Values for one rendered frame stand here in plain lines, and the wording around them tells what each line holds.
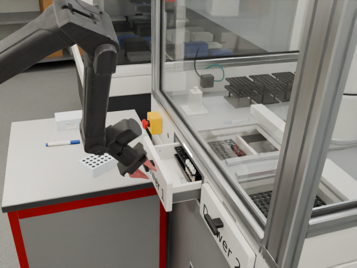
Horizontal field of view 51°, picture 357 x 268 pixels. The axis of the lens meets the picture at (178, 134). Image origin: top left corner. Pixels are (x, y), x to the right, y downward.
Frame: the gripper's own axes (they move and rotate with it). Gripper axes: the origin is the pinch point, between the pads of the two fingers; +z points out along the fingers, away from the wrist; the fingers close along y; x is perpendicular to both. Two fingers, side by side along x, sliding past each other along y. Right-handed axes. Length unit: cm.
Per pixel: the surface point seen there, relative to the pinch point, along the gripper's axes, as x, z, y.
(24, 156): 43, -18, -38
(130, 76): 83, 7, 10
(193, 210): -5.4, 19.5, 0.0
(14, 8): 413, -27, -56
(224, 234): -30.9, 8.7, 7.5
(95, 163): 24.4, -3.3, -16.5
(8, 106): 272, 15, -110
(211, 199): -21.3, 5.6, 10.5
